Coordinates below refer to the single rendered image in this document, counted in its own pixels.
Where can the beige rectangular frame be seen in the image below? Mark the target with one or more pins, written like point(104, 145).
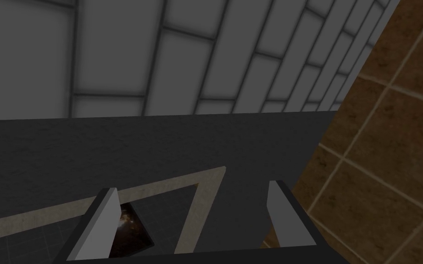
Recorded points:
point(205, 205)

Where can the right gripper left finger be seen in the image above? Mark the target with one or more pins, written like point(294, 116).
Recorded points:
point(101, 227)

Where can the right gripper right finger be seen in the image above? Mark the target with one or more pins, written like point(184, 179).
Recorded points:
point(288, 223)

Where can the black square with orange glow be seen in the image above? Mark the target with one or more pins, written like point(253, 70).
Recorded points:
point(134, 234)

